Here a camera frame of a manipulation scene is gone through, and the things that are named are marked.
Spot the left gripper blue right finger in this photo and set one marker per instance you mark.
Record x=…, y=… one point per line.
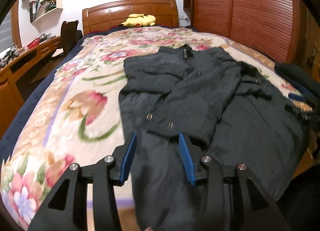
x=185, y=147

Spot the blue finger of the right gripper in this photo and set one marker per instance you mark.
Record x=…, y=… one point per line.
x=296, y=97

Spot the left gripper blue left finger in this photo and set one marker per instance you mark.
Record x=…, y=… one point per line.
x=128, y=157

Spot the black jacket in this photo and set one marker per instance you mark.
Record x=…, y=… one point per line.
x=225, y=106

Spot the folded dark clothes pile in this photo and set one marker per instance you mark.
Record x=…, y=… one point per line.
x=299, y=79

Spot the floral blanket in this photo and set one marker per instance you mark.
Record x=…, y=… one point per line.
x=78, y=118

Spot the red louvered wardrobe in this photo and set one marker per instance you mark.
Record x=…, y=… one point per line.
x=276, y=28

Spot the wooden desk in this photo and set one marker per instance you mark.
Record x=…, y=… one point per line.
x=11, y=98

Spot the dark wooden chair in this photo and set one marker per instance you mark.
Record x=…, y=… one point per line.
x=69, y=37

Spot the yellow plush toy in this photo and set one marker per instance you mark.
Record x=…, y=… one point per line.
x=139, y=20

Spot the wooden headboard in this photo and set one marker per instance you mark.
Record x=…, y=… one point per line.
x=106, y=16

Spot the red basket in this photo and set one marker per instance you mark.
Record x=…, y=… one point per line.
x=34, y=43

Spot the window blind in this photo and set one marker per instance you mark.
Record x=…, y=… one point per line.
x=6, y=38

